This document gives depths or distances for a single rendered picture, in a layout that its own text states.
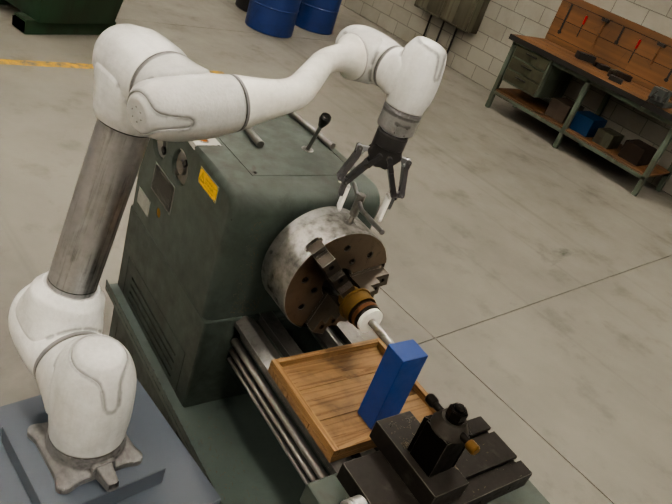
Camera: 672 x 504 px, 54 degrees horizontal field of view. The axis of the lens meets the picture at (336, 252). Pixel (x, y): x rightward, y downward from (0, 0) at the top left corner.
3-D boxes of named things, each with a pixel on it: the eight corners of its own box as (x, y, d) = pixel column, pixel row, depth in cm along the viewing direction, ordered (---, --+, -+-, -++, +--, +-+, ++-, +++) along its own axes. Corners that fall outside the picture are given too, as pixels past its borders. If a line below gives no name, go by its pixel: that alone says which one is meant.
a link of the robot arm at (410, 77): (434, 119, 148) (396, 93, 156) (464, 53, 141) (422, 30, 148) (404, 117, 141) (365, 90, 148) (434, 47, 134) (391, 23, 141)
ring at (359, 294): (339, 283, 162) (359, 306, 156) (368, 279, 167) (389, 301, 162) (328, 311, 166) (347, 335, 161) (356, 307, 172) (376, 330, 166)
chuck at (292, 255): (252, 313, 173) (289, 212, 158) (344, 304, 193) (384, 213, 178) (268, 335, 167) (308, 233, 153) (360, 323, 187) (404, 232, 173)
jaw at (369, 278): (342, 265, 172) (379, 254, 178) (339, 280, 175) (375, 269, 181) (365, 291, 165) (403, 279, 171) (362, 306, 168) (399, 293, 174)
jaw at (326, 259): (319, 275, 169) (304, 249, 160) (335, 263, 170) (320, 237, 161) (342, 302, 162) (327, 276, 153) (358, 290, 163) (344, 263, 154)
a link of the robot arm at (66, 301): (24, 397, 134) (-12, 330, 146) (98, 385, 147) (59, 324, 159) (139, 42, 106) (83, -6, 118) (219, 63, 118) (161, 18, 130)
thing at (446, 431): (422, 418, 131) (427, 407, 130) (449, 409, 136) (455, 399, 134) (447, 448, 126) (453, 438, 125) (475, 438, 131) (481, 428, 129)
